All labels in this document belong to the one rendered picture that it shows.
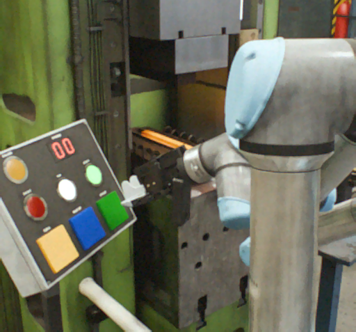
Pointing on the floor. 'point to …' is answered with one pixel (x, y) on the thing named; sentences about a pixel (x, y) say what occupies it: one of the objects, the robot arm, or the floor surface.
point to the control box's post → (52, 309)
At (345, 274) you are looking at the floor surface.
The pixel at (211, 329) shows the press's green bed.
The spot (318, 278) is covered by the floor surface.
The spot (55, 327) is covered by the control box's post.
